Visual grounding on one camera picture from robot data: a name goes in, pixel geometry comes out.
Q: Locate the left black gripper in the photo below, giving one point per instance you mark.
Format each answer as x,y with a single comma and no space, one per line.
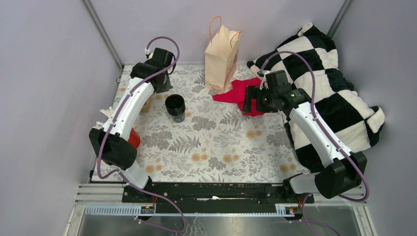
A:
165,87

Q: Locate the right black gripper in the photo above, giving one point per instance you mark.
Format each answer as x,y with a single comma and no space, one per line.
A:
253,92

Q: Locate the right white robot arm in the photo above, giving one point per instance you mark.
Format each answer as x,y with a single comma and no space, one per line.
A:
343,169

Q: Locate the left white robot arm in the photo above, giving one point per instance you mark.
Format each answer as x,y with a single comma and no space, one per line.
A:
115,141

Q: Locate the black ribbed cup stack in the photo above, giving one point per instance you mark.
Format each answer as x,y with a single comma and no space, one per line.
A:
175,105

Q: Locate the brown pulp cup carrier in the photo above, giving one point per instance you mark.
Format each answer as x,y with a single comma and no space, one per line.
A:
147,105

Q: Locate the red cloth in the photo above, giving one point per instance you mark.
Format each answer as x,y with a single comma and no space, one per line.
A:
237,95

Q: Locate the black white checkered blanket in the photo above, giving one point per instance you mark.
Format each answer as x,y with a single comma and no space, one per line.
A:
310,60

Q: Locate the red ribbed cup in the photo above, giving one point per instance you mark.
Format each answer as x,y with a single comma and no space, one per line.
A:
134,138

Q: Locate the beige paper bag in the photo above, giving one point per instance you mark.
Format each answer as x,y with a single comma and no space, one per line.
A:
221,57

